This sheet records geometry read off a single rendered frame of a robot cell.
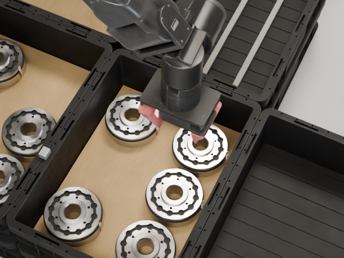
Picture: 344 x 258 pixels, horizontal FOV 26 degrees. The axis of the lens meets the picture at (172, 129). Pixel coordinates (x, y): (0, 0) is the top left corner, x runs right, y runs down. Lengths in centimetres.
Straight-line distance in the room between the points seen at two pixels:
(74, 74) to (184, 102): 50
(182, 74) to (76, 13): 65
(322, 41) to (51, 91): 63
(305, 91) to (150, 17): 77
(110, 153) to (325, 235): 42
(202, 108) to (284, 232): 37
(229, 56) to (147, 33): 60
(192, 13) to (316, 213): 51
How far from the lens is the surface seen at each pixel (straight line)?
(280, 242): 133
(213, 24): 102
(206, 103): 106
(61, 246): 122
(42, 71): 151
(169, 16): 94
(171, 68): 97
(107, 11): 92
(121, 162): 139
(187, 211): 131
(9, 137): 141
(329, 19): 178
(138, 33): 95
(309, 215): 136
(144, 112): 108
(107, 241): 132
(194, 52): 98
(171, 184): 132
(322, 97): 165
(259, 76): 150
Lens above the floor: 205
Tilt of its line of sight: 60 degrees down
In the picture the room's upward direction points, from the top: straight up
